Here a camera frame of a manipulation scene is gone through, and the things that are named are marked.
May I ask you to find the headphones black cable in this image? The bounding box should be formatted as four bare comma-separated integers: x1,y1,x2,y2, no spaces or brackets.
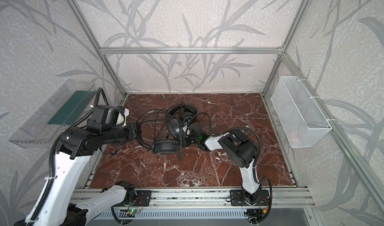
134,108,213,160
166,102,208,127

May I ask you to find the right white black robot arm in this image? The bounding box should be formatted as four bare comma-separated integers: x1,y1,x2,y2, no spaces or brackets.
183,123,262,206

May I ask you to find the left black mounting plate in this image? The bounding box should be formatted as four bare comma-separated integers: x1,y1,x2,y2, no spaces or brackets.
129,190,152,208

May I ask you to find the black mounting plate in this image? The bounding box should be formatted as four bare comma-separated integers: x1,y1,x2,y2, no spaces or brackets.
129,190,152,208
230,190,271,207

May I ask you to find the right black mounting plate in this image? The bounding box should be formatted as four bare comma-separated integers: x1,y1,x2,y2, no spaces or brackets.
230,190,271,207

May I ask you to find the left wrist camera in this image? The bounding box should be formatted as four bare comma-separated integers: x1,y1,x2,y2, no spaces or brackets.
86,105,130,134

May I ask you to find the clear plastic wall bin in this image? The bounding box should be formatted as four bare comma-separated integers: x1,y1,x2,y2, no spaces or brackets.
9,80,96,149

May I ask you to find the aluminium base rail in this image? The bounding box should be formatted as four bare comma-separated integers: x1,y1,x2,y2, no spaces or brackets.
62,187,316,210

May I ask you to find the white wire mesh basket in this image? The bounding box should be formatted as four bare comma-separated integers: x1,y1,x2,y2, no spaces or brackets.
271,76,332,148

